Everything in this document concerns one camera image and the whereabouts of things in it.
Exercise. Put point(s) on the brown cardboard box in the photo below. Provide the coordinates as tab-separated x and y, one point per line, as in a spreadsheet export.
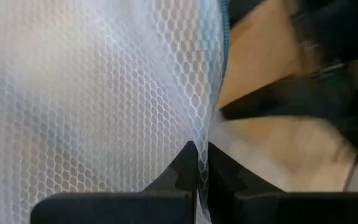
259	56

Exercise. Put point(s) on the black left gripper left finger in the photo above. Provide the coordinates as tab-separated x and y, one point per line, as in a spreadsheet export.
120	208

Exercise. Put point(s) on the white mesh blue-zipper bag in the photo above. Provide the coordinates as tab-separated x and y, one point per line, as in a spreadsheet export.
89	93

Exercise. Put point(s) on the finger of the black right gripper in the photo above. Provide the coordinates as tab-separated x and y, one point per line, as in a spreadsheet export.
291	99

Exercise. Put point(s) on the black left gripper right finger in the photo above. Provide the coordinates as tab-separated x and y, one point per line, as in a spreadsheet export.
291	208

